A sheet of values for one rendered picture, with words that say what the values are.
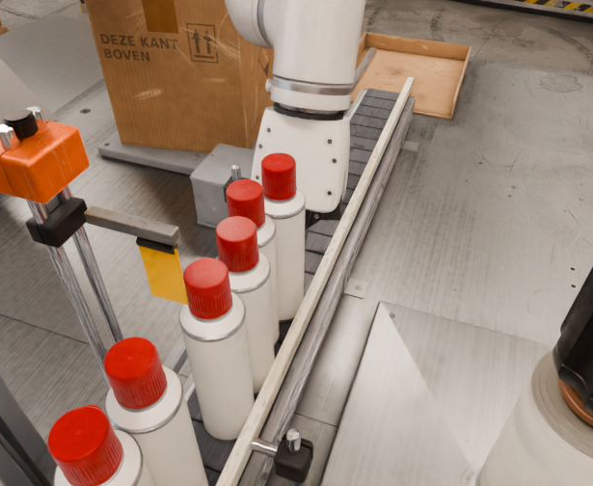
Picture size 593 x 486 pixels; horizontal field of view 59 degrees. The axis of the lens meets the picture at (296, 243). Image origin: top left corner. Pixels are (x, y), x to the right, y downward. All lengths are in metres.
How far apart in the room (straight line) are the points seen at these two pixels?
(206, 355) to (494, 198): 0.63
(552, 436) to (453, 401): 0.22
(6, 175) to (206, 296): 0.15
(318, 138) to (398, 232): 0.31
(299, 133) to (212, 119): 0.38
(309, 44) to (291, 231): 0.18
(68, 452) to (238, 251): 0.18
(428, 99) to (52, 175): 0.95
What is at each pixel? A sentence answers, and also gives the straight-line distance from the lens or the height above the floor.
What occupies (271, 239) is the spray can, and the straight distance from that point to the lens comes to 0.47.
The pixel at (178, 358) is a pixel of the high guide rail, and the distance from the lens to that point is 0.49.
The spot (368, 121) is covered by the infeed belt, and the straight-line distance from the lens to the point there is 0.98.
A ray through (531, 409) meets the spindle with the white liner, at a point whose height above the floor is 1.05.
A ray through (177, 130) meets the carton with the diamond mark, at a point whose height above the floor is 0.89.
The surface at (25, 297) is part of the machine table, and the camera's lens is 0.79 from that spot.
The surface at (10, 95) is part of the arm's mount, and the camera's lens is 1.11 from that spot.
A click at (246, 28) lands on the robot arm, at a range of 0.59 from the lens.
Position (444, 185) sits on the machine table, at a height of 0.83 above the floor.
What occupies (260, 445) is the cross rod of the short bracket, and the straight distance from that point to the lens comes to 0.49.
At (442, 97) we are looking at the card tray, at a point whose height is 0.83.
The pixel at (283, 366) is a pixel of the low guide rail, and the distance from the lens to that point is 0.53.
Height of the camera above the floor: 1.35
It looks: 42 degrees down
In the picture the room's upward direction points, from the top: straight up
